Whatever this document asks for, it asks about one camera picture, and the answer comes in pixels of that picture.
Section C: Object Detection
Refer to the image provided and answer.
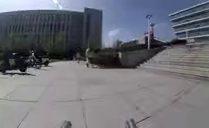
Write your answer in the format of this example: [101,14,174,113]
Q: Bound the person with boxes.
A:
[84,47,92,69]

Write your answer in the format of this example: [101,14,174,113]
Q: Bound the grey concrete slab plaza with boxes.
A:
[0,59,209,128]

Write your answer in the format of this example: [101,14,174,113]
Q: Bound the tall pale lamp pole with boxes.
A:
[145,14,153,51]

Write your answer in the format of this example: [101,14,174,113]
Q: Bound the robot's own part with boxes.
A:
[60,120,73,128]
[124,118,138,128]

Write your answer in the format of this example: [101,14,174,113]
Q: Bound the large dark curved building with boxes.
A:
[0,7,104,58]

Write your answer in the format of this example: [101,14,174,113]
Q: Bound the row of trees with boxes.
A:
[7,32,69,58]

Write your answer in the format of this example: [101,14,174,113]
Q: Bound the parked motorcycle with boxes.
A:
[25,50,51,70]

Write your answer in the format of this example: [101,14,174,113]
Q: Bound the wide grey stone stairs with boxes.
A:
[137,42,209,80]

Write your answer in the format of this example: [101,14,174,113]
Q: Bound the dark parked vehicle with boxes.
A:
[0,50,29,74]

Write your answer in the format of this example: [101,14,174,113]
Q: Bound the white banded building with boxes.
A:
[168,0,209,44]

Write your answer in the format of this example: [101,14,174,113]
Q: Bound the grey concrete ramp wall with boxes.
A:
[88,46,166,69]

